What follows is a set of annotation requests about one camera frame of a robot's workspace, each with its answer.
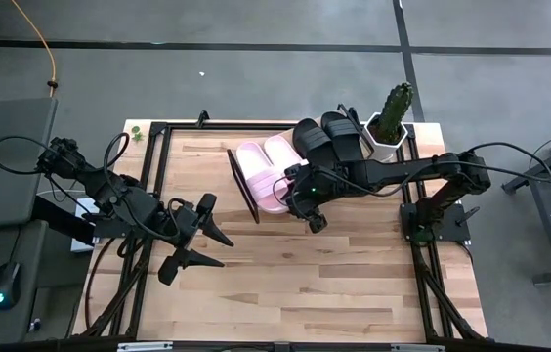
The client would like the thin black loose cable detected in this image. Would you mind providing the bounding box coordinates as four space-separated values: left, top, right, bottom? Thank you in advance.
83 237 116 330

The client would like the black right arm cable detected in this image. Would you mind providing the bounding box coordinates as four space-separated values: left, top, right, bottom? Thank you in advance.
273 141 551 209

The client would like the black metal rig frame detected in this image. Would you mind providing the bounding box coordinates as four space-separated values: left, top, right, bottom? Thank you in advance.
67 110 489 352

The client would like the orange cable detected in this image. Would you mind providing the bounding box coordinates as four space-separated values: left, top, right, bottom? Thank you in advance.
10 0 58 98

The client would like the white plant pot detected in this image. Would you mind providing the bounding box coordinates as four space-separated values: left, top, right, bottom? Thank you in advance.
360 111 409 165

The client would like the black mouse cable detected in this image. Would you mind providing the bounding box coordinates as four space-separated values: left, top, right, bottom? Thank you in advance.
9 227 26 265

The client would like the pink slide sandal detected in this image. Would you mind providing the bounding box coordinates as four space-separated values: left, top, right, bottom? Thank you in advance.
262 134 309 195
234 140 292 217

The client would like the silver frame bracket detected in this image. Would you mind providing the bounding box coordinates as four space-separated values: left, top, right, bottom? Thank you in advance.
390 343 446 352
116 341 174 352

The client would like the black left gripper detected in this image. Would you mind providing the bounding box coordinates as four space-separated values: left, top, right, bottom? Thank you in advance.
157 193 235 286

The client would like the black slide sandal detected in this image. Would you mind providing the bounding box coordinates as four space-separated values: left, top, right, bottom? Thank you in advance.
292 118 341 170
318 110 369 165

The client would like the black computer mouse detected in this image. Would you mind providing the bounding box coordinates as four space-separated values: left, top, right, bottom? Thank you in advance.
0 261 23 312

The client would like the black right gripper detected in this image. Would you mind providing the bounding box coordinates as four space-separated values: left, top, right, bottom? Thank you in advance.
283 162 341 235

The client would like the black bracket bar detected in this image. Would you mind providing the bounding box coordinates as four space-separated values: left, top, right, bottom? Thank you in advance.
30 194 99 245

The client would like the wooden shelf with black frame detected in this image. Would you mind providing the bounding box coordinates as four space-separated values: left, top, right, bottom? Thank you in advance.
225 102 370 226

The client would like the green cactus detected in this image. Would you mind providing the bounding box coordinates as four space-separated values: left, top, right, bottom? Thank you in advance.
376 81 416 146

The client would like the grey desk panel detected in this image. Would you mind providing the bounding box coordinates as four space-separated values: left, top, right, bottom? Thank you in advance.
0 96 59 231

